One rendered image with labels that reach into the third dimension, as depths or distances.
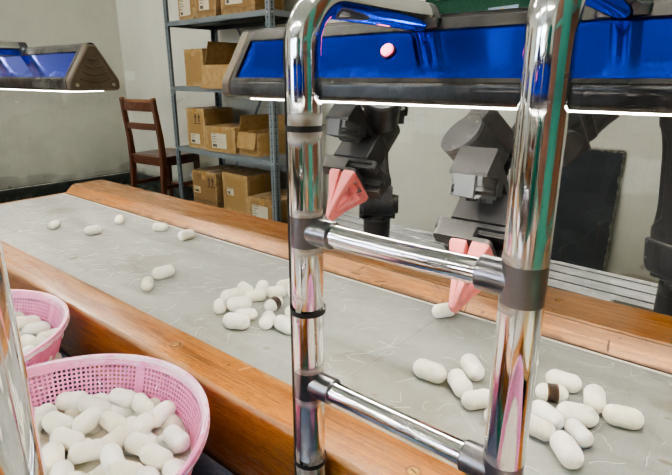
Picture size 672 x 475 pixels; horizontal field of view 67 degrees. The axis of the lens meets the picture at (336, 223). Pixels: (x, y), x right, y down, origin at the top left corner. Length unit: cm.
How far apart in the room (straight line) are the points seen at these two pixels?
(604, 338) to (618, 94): 40
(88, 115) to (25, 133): 57
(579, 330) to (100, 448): 55
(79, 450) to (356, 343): 32
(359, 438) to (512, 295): 24
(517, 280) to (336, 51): 30
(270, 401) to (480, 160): 33
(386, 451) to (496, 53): 33
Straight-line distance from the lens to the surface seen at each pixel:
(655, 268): 93
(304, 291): 36
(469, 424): 54
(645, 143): 255
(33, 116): 525
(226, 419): 55
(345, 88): 47
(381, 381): 58
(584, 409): 56
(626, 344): 71
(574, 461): 51
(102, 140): 548
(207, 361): 58
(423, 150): 296
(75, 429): 58
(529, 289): 27
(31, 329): 79
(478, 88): 40
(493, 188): 58
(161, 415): 56
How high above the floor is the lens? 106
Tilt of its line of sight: 16 degrees down
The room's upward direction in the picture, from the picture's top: straight up
